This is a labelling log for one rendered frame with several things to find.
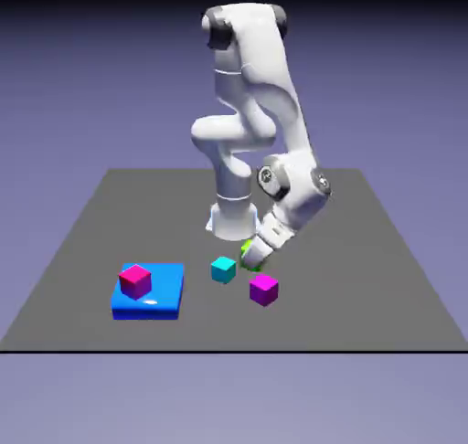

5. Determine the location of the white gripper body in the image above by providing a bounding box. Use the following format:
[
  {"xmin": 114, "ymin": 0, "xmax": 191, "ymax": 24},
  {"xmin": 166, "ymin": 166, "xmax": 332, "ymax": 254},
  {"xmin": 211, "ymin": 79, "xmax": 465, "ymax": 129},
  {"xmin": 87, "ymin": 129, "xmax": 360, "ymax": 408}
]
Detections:
[{"xmin": 242, "ymin": 234, "xmax": 274, "ymax": 270}]

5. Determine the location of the small green cube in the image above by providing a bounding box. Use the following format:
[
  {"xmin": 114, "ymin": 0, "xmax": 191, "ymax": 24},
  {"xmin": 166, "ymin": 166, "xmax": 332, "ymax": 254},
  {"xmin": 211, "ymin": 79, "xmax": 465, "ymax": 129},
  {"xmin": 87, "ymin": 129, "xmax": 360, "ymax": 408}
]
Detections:
[{"xmin": 239, "ymin": 238, "xmax": 263, "ymax": 272}]

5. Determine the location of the small purple cube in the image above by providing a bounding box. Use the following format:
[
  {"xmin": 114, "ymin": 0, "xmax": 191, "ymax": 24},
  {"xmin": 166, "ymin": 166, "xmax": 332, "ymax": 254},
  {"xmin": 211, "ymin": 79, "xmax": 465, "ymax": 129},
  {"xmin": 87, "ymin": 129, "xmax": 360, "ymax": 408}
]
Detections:
[{"xmin": 249, "ymin": 273, "xmax": 280, "ymax": 308}]

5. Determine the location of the small cyan cube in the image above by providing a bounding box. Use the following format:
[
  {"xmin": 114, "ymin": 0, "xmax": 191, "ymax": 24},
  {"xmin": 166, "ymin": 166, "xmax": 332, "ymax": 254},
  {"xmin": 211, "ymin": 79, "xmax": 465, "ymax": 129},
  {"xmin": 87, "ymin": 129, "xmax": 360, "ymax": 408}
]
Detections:
[{"xmin": 210, "ymin": 256, "xmax": 238, "ymax": 285}]

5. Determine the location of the small pink cube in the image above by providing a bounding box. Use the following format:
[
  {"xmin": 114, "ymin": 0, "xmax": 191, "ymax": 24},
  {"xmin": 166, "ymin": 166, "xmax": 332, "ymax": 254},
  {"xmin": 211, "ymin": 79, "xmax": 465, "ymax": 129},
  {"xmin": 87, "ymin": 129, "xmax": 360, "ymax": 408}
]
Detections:
[{"xmin": 118, "ymin": 263, "xmax": 153, "ymax": 301}]

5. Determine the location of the large blue box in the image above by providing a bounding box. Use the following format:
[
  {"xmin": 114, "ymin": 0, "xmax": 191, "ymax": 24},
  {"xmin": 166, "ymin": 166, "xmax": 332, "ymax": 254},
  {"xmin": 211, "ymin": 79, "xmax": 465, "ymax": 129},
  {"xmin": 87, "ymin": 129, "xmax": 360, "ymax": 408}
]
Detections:
[{"xmin": 111, "ymin": 262, "xmax": 185, "ymax": 322}]

